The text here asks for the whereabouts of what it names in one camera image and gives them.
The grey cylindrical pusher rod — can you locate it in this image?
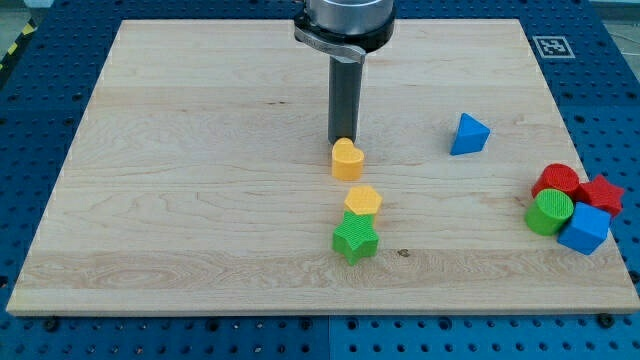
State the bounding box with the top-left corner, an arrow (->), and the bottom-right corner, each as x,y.
328,57 -> 363,144

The blue cube block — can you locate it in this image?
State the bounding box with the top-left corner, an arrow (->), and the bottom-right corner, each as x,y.
557,202 -> 611,255

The red star block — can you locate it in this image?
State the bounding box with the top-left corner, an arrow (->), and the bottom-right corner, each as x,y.
575,174 -> 625,218

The blue triangle block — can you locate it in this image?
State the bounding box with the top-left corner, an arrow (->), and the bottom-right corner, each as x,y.
450,113 -> 491,155

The yellow hexagon block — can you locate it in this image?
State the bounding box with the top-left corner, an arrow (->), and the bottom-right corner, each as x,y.
344,185 -> 383,215

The yellow heart block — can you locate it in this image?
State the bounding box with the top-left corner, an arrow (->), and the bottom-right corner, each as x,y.
331,138 -> 365,181

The white fiducial marker tag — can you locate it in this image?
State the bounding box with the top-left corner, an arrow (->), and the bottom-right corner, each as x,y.
532,35 -> 575,60

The green cylinder block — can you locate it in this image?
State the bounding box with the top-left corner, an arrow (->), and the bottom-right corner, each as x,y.
524,188 -> 574,236

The red cylinder block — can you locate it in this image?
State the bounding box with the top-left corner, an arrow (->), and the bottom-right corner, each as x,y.
531,163 -> 580,199

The green star block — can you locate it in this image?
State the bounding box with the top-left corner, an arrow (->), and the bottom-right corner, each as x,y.
332,210 -> 379,266

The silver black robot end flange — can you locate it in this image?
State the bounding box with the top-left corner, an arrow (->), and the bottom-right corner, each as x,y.
294,0 -> 396,64

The wooden board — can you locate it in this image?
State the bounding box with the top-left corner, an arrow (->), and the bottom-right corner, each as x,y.
7,19 -> 639,316

